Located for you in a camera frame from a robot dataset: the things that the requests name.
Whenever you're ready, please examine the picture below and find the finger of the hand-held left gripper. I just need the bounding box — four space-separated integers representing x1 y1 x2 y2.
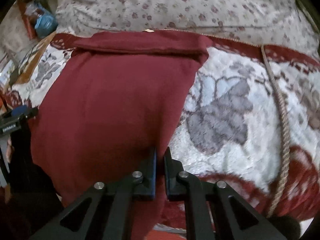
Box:
4 105 39 122

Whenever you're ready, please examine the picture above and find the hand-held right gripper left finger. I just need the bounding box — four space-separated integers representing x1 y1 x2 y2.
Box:
29 146 158 240

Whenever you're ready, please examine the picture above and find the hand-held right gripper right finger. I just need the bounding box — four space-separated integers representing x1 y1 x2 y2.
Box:
164 147 288 240

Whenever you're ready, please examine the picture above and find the beige rope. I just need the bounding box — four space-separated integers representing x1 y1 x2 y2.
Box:
260 44 293 218

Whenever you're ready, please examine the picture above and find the dark cloth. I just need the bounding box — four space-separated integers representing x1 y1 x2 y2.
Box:
0 165 64 240

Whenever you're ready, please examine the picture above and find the teal bag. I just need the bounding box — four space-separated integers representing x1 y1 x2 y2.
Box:
34 14 58 32

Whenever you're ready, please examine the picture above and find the maroon sweatshirt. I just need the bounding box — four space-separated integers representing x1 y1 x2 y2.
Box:
28 29 209 240

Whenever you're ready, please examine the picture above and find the floral fleece blanket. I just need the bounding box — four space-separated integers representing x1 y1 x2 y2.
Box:
0 31 320 240

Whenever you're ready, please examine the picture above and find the floral print quilt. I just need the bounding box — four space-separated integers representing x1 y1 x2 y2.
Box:
55 0 318 46

